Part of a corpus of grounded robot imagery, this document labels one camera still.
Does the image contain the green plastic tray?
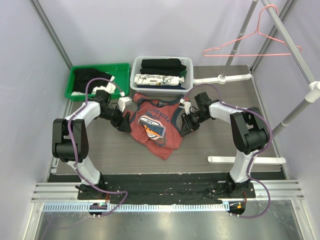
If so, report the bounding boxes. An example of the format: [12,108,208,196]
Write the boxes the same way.
[64,62,131,102]

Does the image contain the pink wire hanger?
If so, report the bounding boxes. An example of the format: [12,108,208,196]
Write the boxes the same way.
[202,4,303,57]

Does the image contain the black folded garment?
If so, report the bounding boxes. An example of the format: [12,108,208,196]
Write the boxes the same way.
[140,58,187,77]

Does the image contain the red tank top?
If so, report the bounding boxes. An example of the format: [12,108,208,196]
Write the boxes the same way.
[129,93,183,160]

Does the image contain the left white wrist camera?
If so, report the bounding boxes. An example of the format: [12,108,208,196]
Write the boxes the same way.
[117,91,132,113]

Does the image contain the grey aluminium frame post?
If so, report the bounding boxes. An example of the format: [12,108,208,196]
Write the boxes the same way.
[29,0,73,70]

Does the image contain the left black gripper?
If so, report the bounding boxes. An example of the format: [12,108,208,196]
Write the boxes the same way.
[97,104,132,133]

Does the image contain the white plastic basket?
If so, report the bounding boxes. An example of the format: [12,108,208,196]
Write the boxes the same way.
[130,56,194,97]

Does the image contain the white slotted cable duct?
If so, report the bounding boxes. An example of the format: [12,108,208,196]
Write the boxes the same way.
[42,201,230,213]

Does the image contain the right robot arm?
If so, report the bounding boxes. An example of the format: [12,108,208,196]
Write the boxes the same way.
[179,92,271,198]

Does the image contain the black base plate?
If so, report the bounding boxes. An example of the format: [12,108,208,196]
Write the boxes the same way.
[76,172,256,205]

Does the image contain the grey clothes rack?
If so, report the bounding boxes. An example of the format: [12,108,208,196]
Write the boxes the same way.
[193,0,320,168]

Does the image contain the white printed rolled garment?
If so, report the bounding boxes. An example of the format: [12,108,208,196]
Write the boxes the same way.
[134,74,185,86]

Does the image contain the black garment in tray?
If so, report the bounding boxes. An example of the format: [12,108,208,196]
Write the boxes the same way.
[71,68,114,96]

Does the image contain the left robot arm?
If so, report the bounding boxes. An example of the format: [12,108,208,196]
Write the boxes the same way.
[52,90,132,200]

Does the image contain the white garment in tray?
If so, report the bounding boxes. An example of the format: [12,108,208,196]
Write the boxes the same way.
[71,80,116,96]

